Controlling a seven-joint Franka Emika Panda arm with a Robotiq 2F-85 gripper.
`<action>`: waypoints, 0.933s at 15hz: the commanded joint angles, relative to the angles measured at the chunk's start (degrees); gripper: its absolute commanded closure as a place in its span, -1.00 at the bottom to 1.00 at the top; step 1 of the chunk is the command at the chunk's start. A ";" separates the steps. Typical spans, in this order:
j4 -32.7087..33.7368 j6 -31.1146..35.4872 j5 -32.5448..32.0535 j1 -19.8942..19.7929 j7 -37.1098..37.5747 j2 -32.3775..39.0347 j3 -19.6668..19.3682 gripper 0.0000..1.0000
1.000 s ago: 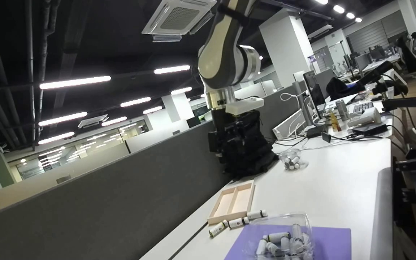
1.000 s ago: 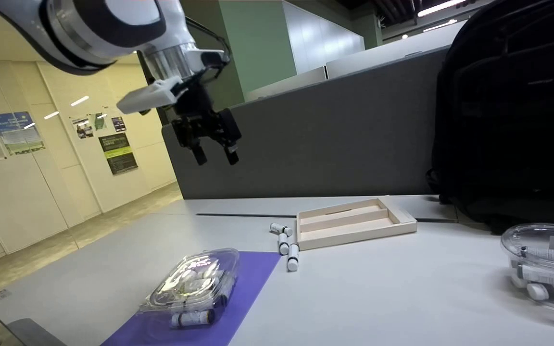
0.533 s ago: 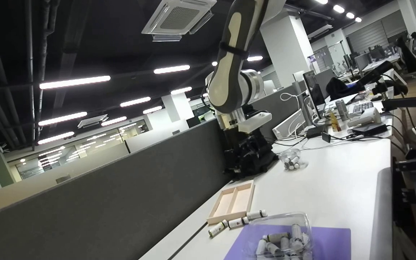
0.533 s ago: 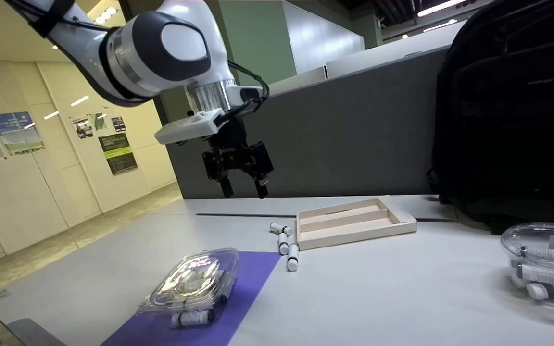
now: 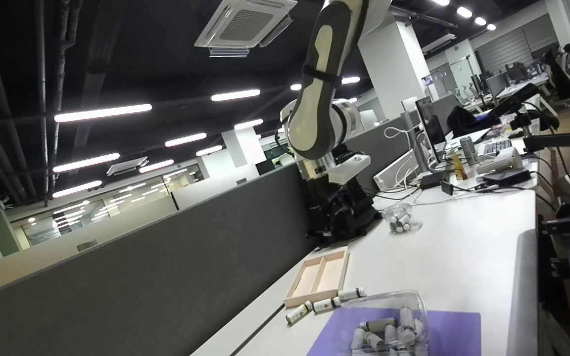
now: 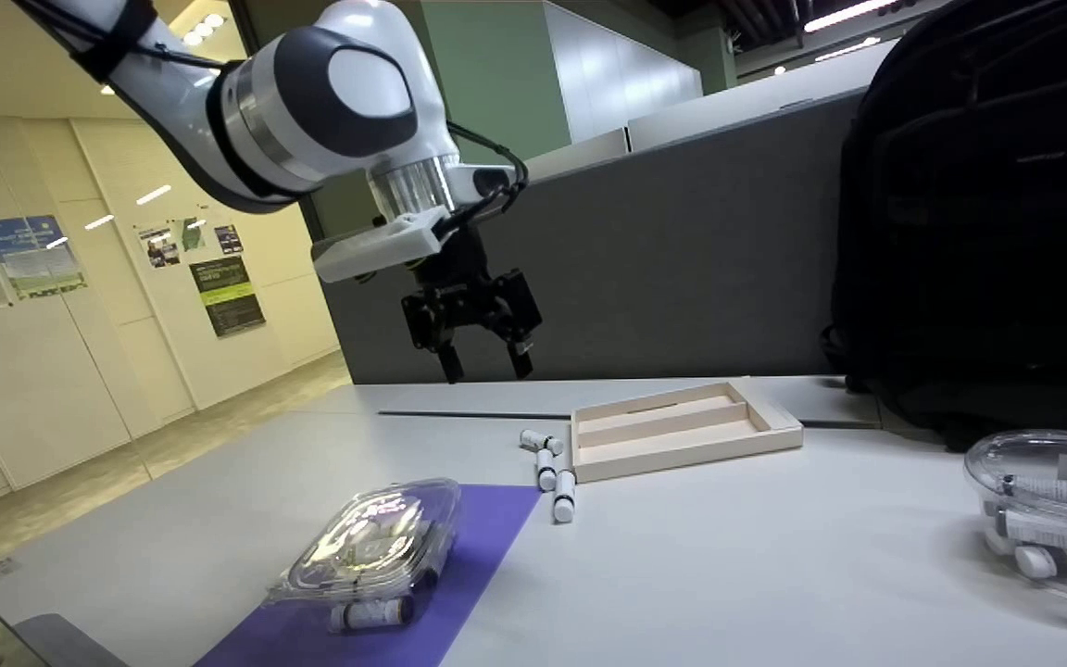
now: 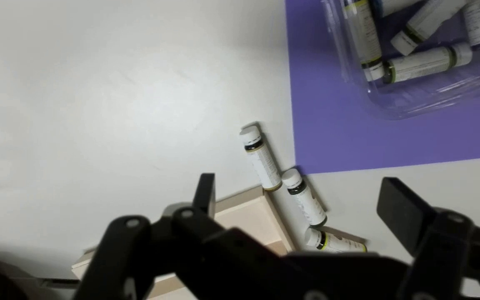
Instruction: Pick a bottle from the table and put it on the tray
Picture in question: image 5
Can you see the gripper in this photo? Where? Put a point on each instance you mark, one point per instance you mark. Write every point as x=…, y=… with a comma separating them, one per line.
x=332, y=195

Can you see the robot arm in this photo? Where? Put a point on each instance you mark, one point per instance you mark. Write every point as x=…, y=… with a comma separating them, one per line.
x=314, y=113

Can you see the wooden tray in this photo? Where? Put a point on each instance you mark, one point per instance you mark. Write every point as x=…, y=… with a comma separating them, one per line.
x=319, y=277

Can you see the small white bottle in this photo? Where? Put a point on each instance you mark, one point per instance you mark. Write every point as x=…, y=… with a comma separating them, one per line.
x=325, y=305
x=299, y=313
x=351, y=294

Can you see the yellow bottle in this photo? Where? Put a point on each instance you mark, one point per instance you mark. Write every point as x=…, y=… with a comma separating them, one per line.
x=459, y=168

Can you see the heap of small white bottles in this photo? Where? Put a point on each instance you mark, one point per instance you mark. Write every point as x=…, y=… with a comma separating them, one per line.
x=400, y=225
x=389, y=333

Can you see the small clear plastic container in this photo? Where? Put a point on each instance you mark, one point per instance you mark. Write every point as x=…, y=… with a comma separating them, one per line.
x=403, y=212

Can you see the white flat box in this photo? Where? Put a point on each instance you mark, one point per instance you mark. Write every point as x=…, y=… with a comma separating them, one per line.
x=395, y=172

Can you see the large clear plastic container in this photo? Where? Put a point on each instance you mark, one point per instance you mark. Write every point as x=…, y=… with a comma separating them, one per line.
x=389, y=306

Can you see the black power adapter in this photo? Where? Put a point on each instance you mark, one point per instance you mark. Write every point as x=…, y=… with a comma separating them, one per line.
x=432, y=180

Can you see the monitor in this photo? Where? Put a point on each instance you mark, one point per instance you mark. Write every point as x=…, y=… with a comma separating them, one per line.
x=431, y=126

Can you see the silver can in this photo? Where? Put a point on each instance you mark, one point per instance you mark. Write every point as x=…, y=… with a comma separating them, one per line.
x=469, y=150

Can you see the purple mat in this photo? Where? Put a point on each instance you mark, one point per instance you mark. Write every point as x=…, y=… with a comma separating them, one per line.
x=453, y=333

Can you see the black flat box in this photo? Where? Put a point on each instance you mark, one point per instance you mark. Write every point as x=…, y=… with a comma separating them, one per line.
x=507, y=177

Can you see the white handheld device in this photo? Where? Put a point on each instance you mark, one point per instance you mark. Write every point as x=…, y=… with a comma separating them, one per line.
x=502, y=159

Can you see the keyboard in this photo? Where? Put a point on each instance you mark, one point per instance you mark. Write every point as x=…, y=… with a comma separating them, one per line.
x=498, y=147

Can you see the row of monitors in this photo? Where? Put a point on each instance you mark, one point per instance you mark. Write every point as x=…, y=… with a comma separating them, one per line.
x=502, y=79

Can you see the ceiling air conditioner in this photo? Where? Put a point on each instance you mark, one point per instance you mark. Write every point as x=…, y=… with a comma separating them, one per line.
x=245, y=22
x=126, y=165

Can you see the office chair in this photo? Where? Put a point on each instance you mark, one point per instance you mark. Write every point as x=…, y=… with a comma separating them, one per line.
x=559, y=74

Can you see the grey partition wall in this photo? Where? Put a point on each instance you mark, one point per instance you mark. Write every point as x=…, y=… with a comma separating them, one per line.
x=141, y=277

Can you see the camera on mount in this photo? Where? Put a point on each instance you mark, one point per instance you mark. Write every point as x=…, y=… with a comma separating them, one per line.
x=517, y=99

